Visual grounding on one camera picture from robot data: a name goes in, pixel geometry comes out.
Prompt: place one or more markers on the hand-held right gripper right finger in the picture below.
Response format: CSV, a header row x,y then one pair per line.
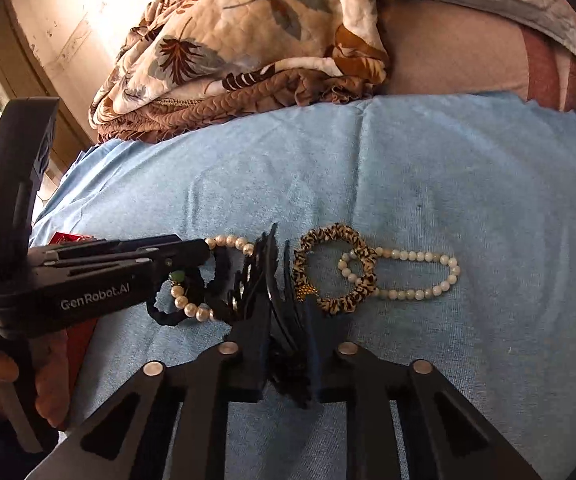
x,y
333,375

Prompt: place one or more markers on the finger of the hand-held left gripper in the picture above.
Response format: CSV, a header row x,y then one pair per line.
x,y
117,272
177,251

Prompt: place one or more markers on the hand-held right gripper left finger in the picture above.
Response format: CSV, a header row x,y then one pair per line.
x,y
248,365

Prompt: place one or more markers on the black scrunchie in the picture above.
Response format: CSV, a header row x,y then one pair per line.
x,y
217,280

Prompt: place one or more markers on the black hair claw clip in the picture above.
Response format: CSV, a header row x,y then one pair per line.
x,y
260,280

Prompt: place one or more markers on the person's left hand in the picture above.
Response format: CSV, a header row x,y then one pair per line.
x,y
52,380

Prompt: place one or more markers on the red box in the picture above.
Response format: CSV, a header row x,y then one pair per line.
x,y
80,340

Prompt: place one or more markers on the leopard print scrunchie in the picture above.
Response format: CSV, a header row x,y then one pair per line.
x,y
335,305

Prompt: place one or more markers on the blue towel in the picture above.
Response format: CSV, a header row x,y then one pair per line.
x,y
418,170

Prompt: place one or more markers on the leaf print blanket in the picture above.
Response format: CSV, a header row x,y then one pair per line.
x,y
248,35

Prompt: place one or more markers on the brown bed sheet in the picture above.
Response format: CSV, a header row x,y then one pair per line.
x,y
448,55

